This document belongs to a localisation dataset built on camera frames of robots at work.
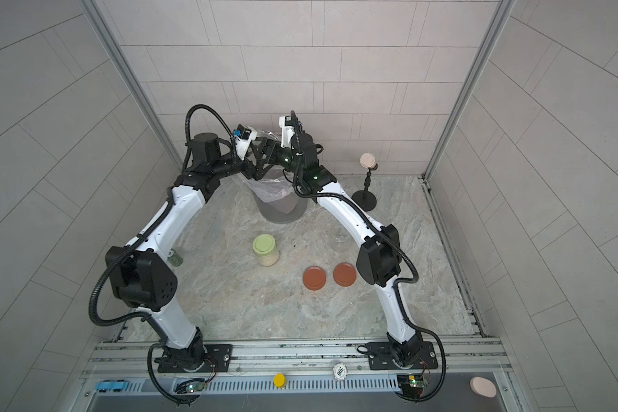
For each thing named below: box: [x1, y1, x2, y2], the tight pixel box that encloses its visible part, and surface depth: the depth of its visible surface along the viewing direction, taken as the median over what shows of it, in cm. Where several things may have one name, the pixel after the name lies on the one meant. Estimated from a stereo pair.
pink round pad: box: [469, 375, 497, 398], surface depth 68 cm
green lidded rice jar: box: [252, 233, 280, 267], surface depth 86 cm
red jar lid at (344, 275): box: [333, 262, 358, 288], surface depth 88 cm
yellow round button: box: [273, 372, 286, 388], surface depth 65 cm
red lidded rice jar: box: [251, 136, 281, 156], surface depth 69 cm
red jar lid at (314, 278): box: [302, 265, 328, 291], surface depth 88 cm
